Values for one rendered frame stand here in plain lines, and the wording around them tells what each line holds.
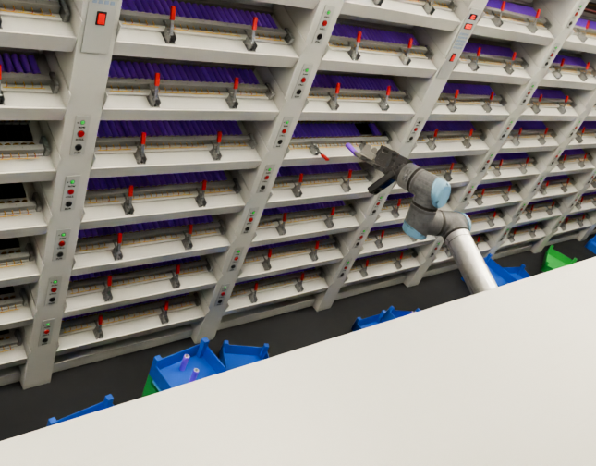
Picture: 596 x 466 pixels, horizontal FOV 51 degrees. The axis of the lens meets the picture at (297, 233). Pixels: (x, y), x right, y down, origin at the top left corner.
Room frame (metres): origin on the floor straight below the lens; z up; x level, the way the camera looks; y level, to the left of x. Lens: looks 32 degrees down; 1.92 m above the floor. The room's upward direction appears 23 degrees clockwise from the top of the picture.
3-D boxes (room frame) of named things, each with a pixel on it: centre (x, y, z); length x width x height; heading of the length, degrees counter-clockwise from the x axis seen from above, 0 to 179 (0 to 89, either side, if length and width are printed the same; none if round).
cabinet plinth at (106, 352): (2.28, 0.04, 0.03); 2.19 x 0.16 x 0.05; 139
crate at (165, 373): (1.31, 0.07, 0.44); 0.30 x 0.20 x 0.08; 56
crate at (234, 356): (1.81, -0.05, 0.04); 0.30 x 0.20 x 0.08; 26
